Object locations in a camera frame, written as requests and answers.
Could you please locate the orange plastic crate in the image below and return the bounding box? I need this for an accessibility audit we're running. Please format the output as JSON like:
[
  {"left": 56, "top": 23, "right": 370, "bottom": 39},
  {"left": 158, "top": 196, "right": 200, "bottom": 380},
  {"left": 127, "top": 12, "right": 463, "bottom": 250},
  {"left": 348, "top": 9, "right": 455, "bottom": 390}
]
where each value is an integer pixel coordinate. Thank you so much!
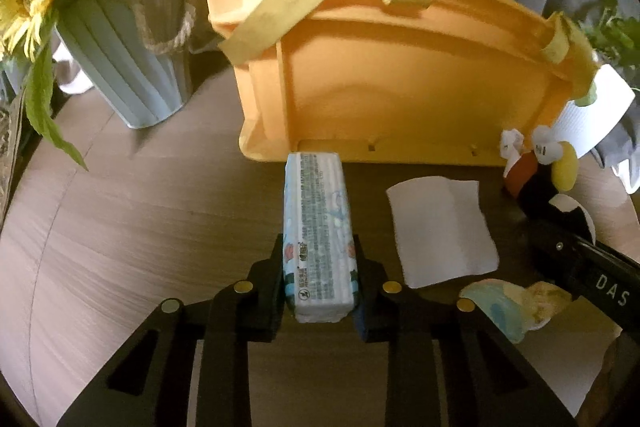
[{"left": 199, "top": 0, "right": 602, "bottom": 168}]

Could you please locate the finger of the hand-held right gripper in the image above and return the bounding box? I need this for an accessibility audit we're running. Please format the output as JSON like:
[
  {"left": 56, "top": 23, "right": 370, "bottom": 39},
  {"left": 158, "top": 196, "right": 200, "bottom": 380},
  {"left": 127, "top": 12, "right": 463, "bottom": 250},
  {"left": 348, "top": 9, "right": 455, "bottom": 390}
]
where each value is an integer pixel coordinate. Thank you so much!
[{"left": 527, "top": 217, "right": 591, "bottom": 278}]

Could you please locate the grey ribbed vase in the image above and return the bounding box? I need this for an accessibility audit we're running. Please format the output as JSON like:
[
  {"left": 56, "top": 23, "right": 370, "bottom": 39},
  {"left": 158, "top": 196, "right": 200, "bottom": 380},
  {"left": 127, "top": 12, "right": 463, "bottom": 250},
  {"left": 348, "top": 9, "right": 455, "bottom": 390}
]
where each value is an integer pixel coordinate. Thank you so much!
[{"left": 54, "top": 0, "right": 202, "bottom": 130}]

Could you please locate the white folded tissue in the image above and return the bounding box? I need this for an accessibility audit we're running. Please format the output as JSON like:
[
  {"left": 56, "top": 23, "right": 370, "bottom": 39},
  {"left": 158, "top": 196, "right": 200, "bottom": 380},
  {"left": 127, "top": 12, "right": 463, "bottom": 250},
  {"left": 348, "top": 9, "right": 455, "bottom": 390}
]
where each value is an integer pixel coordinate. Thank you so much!
[{"left": 385, "top": 176, "right": 500, "bottom": 290}]

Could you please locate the small pastel pouch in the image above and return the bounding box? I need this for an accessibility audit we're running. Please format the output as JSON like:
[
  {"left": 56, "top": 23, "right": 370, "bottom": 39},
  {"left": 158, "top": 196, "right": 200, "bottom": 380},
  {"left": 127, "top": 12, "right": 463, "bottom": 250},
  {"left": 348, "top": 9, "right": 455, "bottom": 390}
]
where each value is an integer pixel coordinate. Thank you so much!
[{"left": 459, "top": 279, "right": 574, "bottom": 344}]

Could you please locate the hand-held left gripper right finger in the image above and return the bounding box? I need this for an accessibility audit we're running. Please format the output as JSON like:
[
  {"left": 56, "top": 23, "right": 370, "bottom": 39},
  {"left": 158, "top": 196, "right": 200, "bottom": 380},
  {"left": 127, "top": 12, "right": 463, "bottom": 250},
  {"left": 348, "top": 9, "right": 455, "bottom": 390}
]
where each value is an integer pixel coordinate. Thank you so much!
[{"left": 352, "top": 234, "right": 577, "bottom": 427}]

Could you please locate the person's right forearm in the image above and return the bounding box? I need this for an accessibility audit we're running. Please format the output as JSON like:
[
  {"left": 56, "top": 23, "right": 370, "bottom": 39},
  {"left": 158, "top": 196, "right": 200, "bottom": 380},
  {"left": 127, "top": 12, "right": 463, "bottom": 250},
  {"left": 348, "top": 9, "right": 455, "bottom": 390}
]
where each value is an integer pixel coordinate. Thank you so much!
[{"left": 575, "top": 332, "right": 640, "bottom": 427}]

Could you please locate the brown patterned cloth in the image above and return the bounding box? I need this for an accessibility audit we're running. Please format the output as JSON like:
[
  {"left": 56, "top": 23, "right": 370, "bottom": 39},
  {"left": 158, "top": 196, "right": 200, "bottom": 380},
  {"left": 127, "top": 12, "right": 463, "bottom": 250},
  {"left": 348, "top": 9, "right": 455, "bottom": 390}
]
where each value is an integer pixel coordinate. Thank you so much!
[{"left": 0, "top": 91, "right": 27, "bottom": 230}]

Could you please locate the tissue packet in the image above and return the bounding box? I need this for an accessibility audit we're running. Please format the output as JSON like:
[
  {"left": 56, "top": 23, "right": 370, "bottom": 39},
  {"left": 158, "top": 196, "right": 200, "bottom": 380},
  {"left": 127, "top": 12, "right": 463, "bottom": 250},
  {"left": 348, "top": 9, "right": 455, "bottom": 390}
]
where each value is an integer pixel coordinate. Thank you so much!
[{"left": 282, "top": 151, "right": 361, "bottom": 324}]

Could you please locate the black plush toy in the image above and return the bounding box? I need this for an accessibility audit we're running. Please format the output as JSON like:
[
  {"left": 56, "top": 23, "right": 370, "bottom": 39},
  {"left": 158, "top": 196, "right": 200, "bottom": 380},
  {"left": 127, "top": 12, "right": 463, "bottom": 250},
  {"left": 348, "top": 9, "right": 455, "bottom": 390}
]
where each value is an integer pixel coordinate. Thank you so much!
[{"left": 500, "top": 126, "right": 599, "bottom": 253}]

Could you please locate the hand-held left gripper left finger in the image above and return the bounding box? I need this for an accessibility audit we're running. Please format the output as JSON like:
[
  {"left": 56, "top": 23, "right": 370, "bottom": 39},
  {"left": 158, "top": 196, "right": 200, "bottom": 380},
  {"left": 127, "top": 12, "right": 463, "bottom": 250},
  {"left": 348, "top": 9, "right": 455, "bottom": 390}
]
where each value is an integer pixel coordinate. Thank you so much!
[{"left": 57, "top": 232, "right": 287, "bottom": 427}]

